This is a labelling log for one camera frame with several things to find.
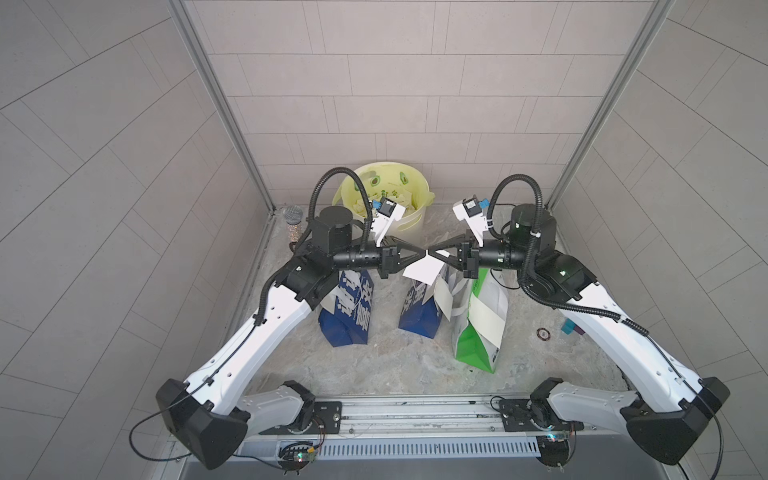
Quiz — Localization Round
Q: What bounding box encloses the aluminium mounting rail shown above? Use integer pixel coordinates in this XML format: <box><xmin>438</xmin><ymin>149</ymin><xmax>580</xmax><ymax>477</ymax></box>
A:
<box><xmin>202</xmin><ymin>385</ymin><xmax>626</xmax><ymax>445</ymax></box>

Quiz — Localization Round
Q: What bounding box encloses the left controller board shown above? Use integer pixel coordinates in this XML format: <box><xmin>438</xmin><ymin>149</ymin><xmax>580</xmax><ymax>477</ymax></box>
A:
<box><xmin>277</xmin><ymin>441</ymin><xmax>318</xmax><ymax>473</ymax></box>

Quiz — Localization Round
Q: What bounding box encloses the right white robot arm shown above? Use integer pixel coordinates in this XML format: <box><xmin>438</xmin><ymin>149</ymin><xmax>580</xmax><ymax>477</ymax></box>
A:
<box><xmin>428</xmin><ymin>174</ymin><xmax>730</xmax><ymax>465</ymax></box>

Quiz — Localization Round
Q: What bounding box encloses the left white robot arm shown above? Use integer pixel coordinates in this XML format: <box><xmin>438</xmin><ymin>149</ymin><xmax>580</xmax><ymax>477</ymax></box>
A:
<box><xmin>156</xmin><ymin>167</ymin><xmax>426</xmax><ymax>470</ymax></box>

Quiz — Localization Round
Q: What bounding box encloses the green white tote bag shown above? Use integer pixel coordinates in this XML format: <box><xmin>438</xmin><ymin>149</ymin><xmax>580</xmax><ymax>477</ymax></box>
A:
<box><xmin>450</xmin><ymin>268</ymin><xmax>509</xmax><ymax>373</ymax></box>

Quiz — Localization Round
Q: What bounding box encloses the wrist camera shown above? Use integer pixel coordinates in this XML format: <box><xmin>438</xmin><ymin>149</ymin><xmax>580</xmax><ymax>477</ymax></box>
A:
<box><xmin>452</xmin><ymin>196</ymin><xmax>489</xmax><ymax>247</ymax></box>
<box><xmin>371</xmin><ymin>197</ymin><xmax>406</xmax><ymax>247</ymax></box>

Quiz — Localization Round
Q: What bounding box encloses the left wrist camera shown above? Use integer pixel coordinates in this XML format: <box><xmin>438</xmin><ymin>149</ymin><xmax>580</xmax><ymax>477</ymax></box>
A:
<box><xmin>371</xmin><ymin>197</ymin><xmax>406</xmax><ymax>247</ymax></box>

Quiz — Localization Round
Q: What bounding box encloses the white paper receipt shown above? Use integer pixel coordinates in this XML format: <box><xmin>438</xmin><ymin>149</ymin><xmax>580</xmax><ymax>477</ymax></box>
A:
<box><xmin>403</xmin><ymin>250</ymin><xmax>450</xmax><ymax>285</ymax></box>

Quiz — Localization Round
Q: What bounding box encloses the shredded paper pile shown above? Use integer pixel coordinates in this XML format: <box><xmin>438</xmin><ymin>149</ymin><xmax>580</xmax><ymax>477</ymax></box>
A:
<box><xmin>379</xmin><ymin>190</ymin><xmax>416</xmax><ymax>214</ymax></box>

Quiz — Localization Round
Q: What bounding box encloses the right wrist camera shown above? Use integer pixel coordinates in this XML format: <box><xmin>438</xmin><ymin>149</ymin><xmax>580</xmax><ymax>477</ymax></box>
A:
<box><xmin>452</xmin><ymin>196</ymin><xmax>489</xmax><ymax>247</ymax></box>

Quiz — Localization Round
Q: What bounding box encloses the large blue white tote bag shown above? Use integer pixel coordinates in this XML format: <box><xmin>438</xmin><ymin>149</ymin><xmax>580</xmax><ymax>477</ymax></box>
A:
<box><xmin>318</xmin><ymin>270</ymin><xmax>374</xmax><ymax>347</ymax></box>

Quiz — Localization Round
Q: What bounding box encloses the right controller board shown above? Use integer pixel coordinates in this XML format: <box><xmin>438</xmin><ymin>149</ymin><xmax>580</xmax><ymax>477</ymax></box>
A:
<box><xmin>536</xmin><ymin>436</ymin><xmax>571</xmax><ymax>469</ymax></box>

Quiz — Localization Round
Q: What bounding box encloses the small blue white tote bag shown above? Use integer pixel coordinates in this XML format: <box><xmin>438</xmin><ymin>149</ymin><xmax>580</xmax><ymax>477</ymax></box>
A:
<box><xmin>398</xmin><ymin>266</ymin><xmax>454</xmax><ymax>339</ymax></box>

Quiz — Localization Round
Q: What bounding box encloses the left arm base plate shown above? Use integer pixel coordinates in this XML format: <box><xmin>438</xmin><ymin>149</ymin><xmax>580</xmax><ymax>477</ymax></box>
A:
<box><xmin>261</xmin><ymin>401</ymin><xmax>343</xmax><ymax>435</ymax></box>

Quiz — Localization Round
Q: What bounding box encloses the glitter-filled clear bottle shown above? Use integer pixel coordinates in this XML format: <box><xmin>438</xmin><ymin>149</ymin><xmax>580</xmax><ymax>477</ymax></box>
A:
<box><xmin>283</xmin><ymin>205</ymin><xmax>304</xmax><ymax>243</ymax></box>

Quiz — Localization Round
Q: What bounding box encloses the controller board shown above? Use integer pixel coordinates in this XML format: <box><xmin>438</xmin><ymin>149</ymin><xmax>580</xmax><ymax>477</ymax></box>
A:
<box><xmin>277</xmin><ymin>441</ymin><xmax>318</xmax><ymax>473</ymax></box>
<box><xmin>536</xmin><ymin>436</ymin><xmax>571</xmax><ymax>469</ymax></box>

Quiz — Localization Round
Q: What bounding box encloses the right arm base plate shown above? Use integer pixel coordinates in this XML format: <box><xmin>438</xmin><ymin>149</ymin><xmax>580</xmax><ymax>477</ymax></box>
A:
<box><xmin>490</xmin><ymin>396</ymin><xmax>584</xmax><ymax>433</ymax></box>

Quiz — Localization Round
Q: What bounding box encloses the cream plastic trash bin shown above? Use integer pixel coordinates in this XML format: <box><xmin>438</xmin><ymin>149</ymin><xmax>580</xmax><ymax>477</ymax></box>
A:
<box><xmin>332</xmin><ymin>161</ymin><xmax>436</xmax><ymax>236</ymax></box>

